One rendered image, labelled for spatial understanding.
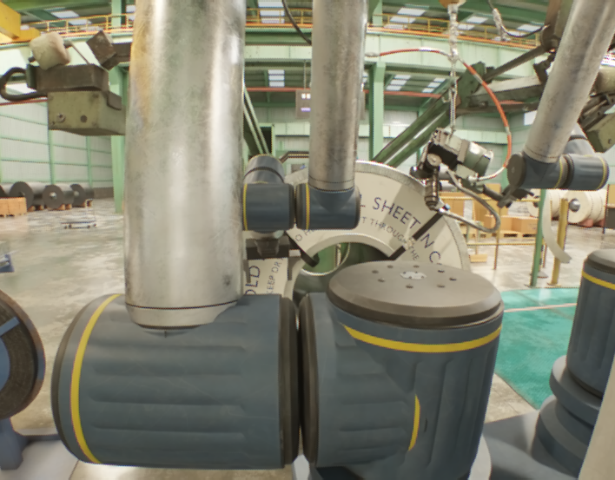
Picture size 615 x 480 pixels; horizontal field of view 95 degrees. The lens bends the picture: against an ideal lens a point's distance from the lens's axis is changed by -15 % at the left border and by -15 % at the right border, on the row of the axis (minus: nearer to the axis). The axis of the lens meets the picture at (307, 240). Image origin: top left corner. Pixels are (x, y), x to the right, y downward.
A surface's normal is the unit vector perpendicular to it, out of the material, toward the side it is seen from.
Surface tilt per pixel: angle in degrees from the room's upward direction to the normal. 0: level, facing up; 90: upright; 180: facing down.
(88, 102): 89
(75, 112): 89
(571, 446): 23
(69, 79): 90
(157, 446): 99
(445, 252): 90
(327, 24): 108
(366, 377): 33
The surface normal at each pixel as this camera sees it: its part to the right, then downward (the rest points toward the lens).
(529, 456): 0.00, -0.99
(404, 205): 0.07, 0.17
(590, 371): -0.98, 0.03
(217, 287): 0.78, 0.00
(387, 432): 0.06, -0.25
